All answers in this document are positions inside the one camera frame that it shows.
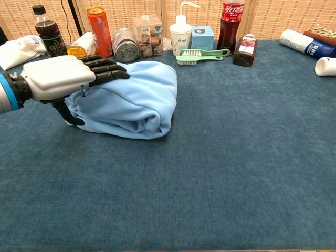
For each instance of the plain white bottle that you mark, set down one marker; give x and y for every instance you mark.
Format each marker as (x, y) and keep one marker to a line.
(326, 67)

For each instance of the light blue cloth shorts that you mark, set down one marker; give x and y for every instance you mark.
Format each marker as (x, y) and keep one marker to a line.
(131, 105)

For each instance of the dark soy sauce bottle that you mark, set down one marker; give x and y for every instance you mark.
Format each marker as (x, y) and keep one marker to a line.
(52, 39)

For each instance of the clear bag of snacks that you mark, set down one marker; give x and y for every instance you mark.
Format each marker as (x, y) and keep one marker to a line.
(147, 39)

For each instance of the black tripod stand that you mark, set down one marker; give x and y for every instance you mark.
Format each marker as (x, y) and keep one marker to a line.
(74, 18)

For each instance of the clear plastic bag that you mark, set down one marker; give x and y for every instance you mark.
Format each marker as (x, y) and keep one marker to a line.
(167, 43)

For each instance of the light-blue cardboard box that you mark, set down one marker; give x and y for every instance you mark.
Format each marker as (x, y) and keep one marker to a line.
(202, 36)

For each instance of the white cup with straw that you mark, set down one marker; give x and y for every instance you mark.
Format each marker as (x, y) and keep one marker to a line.
(179, 36)

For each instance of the bamboo folding screen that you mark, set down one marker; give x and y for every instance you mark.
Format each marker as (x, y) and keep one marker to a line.
(275, 18)

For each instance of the white and blue bottle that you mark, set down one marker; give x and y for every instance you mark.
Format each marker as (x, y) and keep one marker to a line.
(296, 39)

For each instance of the teal table mat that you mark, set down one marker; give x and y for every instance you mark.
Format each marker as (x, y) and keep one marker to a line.
(183, 197)

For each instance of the orange snack can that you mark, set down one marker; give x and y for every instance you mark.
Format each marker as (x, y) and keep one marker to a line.
(101, 34)

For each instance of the cola bottle with red cap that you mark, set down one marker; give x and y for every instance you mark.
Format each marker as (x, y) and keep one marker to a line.
(228, 29)

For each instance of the white jar with yellow lid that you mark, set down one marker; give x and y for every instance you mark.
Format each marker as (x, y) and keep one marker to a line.
(84, 44)

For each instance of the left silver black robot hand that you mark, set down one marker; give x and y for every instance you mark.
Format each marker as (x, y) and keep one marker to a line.
(57, 76)

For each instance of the dark grape juice bottle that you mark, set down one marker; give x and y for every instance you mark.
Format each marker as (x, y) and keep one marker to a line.
(245, 52)

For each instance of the green scrub brush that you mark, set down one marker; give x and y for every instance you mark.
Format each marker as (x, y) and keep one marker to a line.
(189, 60)
(210, 51)

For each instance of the white plastic food bag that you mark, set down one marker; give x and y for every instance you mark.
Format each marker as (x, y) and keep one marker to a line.
(18, 50)

